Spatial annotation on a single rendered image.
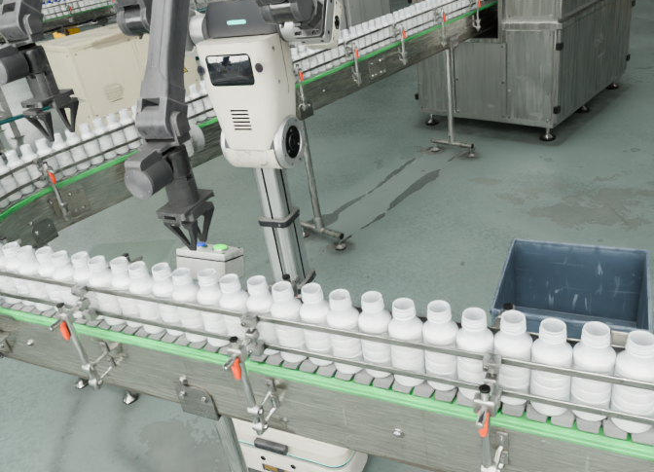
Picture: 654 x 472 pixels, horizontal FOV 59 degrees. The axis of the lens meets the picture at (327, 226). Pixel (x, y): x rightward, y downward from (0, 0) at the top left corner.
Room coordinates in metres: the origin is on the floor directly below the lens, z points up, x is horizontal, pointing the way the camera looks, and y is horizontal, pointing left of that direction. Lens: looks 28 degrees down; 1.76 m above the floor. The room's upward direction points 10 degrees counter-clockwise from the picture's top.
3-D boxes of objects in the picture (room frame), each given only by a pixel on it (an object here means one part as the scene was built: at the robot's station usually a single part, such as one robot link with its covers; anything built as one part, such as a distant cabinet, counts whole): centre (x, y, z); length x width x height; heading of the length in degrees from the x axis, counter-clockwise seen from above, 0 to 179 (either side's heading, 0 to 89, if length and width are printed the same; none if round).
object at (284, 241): (1.67, 0.15, 0.74); 0.11 x 0.11 x 0.40; 61
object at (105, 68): (5.17, 1.51, 0.59); 1.10 x 0.62 x 1.18; 133
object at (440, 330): (0.76, -0.16, 1.08); 0.06 x 0.06 x 0.17
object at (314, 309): (0.88, 0.05, 1.08); 0.06 x 0.06 x 0.17
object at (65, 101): (1.36, 0.57, 1.44); 0.07 x 0.07 x 0.09; 62
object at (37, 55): (1.33, 0.58, 1.57); 0.07 x 0.06 x 0.07; 153
